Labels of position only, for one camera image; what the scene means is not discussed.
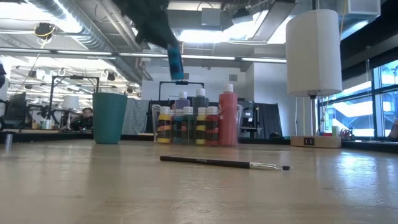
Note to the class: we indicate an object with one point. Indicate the white shade wooden base lamp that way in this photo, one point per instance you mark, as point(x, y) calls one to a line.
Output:
point(312, 53)

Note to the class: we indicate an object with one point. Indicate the teal green plastic cup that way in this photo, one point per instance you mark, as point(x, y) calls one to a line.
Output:
point(109, 118)

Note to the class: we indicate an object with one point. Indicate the silver ventilation duct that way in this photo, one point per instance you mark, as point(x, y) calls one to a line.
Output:
point(87, 28)

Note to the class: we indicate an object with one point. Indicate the person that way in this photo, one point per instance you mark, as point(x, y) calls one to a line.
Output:
point(394, 132)
point(82, 121)

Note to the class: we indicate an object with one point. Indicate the small white shade lamp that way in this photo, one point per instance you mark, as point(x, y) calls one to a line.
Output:
point(70, 102)

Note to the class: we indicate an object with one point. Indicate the clear plastic bin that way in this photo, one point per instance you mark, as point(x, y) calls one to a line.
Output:
point(154, 121)

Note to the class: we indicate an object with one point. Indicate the black computer monitor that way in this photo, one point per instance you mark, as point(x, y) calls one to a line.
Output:
point(17, 107)

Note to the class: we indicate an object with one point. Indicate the small olive green paint bottle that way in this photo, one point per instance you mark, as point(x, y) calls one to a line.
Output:
point(188, 127)

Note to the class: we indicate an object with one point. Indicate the red container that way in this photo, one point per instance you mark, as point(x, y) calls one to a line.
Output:
point(326, 134)

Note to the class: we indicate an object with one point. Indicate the light grey fabric panel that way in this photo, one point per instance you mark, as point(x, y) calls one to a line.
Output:
point(135, 116)

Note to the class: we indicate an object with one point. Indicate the light green container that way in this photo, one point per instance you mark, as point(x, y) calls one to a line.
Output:
point(335, 130)

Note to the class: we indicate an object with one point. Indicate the black background rig frame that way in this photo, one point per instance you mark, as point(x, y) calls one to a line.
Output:
point(182, 82)
point(76, 77)

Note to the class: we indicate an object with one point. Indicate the small orange yellow paint bottle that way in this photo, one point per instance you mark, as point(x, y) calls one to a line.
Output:
point(164, 127)

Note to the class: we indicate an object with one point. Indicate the large purple paint bottle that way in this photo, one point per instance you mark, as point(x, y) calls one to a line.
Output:
point(182, 102)

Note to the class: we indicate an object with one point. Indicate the dark grey fabric panel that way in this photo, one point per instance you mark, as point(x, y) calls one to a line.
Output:
point(270, 119)

